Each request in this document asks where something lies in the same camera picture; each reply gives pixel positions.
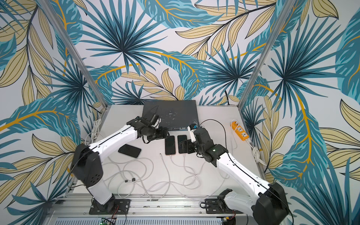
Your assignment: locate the phone with white case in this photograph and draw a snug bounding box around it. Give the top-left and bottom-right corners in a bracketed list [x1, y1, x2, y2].
[177, 135, 188, 154]

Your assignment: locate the phone with pink case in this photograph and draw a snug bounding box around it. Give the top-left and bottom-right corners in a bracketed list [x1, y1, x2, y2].
[165, 136, 176, 156]

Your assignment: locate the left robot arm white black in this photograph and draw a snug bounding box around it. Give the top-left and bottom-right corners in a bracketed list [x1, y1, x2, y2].
[70, 114, 169, 213]

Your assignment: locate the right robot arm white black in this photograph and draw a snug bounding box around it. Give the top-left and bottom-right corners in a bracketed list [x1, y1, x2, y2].
[183, 124, 291, 225]

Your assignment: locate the phone with light blue case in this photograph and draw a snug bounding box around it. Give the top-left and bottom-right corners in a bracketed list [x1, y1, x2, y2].
[118, 144, 142, 158]

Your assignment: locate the orange power strip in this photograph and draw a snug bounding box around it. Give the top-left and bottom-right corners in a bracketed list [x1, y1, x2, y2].
[231, 121, 249, 141]

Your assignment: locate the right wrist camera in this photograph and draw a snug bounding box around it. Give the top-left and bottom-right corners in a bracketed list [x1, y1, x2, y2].
[187, 124, 198, 143]

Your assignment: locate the grey network switch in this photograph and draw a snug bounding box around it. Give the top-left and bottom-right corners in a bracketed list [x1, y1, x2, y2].
[142, 100, 200, 131]

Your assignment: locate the white coiled power cord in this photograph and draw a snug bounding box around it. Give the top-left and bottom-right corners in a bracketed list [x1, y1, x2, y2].
[84, 118, 102, 145]

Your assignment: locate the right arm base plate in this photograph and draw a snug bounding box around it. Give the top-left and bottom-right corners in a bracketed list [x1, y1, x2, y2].
[200, 198, 242, 214]

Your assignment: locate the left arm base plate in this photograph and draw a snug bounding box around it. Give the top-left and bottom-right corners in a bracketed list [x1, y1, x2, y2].
[89, 199, 131, 215]

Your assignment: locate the aluminium front rail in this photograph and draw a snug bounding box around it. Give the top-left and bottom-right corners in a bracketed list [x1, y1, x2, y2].
[44, 195, 256, 225]

